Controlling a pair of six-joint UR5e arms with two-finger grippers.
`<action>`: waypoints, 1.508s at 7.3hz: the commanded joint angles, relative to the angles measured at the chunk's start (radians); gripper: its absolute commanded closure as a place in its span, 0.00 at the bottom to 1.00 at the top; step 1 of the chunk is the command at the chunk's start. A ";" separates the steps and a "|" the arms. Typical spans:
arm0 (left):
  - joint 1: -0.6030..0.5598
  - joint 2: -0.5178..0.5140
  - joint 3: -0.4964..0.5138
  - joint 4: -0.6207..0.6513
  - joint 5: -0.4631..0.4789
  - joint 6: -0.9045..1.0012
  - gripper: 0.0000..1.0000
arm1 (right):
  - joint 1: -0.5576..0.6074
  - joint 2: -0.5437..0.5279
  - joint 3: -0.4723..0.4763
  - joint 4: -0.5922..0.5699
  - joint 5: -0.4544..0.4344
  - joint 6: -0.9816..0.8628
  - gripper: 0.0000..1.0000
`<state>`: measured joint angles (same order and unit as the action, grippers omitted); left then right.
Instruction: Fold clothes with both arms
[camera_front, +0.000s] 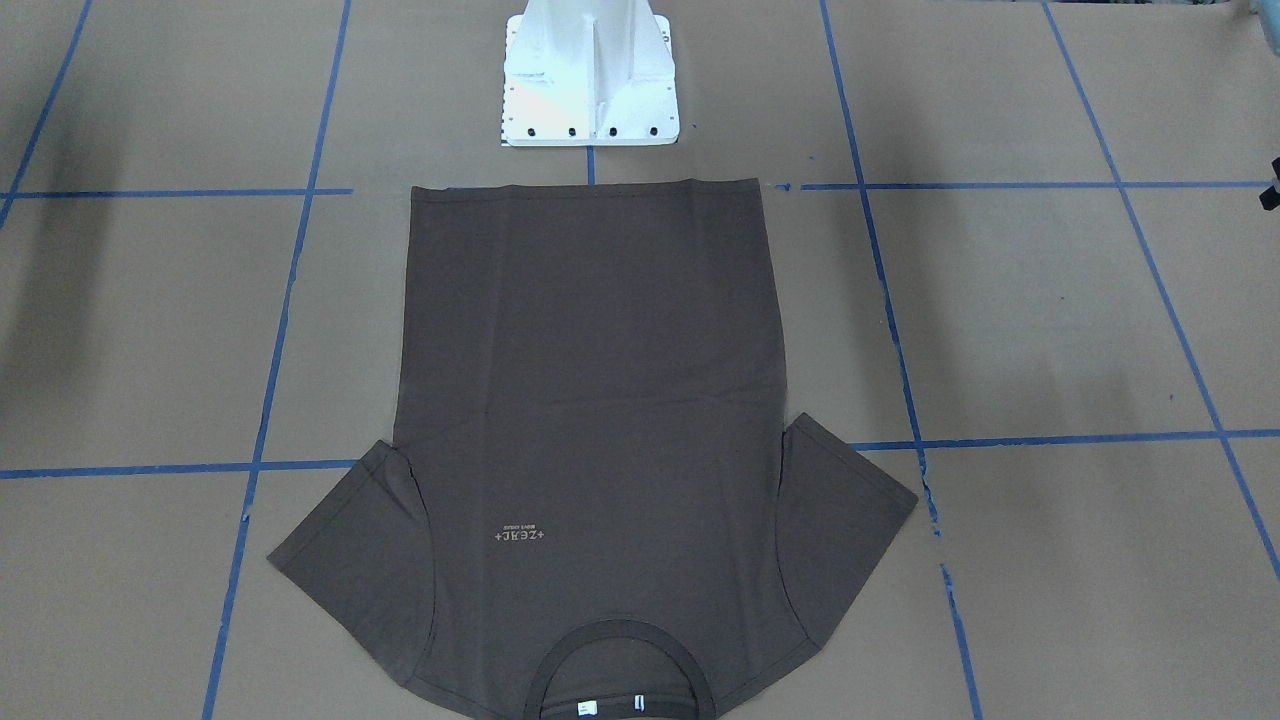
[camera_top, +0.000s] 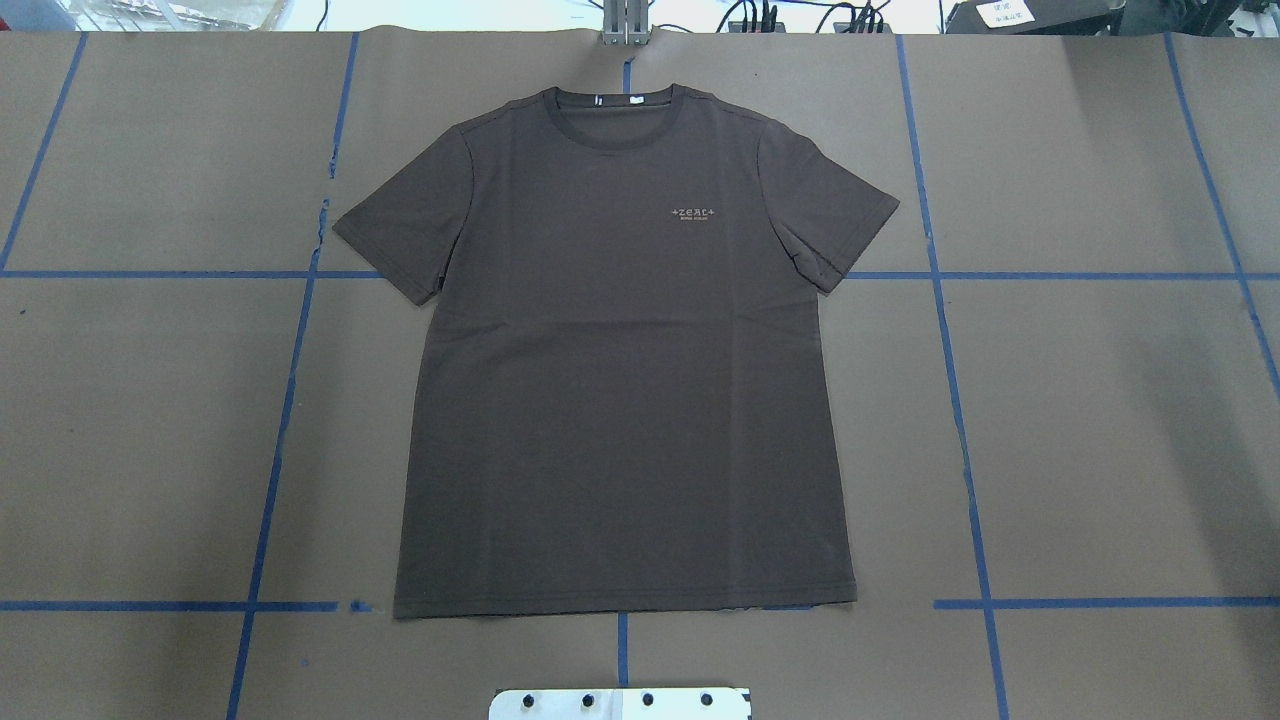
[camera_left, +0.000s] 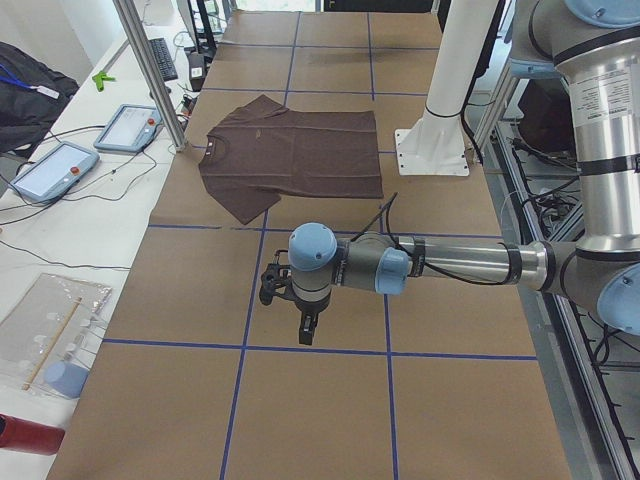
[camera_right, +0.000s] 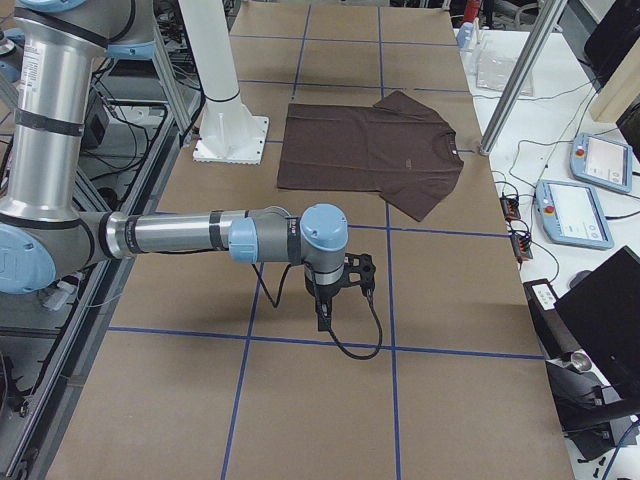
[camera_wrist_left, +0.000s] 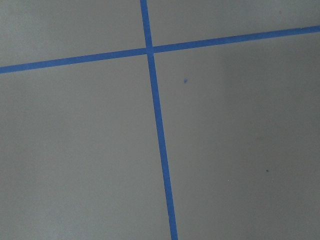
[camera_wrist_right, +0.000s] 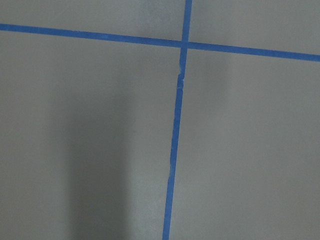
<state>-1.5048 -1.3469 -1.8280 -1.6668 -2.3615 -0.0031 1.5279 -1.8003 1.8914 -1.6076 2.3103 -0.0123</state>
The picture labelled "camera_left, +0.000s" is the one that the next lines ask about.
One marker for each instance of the aluminium frame post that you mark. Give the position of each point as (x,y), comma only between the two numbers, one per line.
(135,33)

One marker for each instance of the black keyboard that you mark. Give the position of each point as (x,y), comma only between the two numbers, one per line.
(163,59)

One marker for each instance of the teach pendant tablet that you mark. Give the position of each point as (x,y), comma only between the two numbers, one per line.
(130,130)
(55,173)

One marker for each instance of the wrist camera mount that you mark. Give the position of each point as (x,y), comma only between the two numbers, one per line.
(276,281)

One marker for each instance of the red bottle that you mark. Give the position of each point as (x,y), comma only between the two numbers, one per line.
(26,436)

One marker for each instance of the black backpack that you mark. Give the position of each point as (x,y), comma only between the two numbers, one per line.
(33,96)

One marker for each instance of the near teach pendant tablet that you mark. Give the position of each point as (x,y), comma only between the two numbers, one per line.
(55,173)

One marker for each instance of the wooden stick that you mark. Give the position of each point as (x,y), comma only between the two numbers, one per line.
(51,344)

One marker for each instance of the far teach pendant tablet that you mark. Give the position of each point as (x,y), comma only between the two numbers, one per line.
(130,130)

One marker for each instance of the brown t-shirt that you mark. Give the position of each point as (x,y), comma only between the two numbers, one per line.
(263,150)

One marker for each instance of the blue cup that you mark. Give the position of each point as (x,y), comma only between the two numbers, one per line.
(66,378)

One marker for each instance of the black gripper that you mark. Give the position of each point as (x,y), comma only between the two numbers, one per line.
(308,309)

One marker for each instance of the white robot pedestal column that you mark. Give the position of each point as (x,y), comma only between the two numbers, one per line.
(435,144)

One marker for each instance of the green clamp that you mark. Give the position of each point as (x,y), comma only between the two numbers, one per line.
(100,79)

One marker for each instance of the clear plastic bag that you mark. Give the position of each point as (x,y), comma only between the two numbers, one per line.
(29,326)

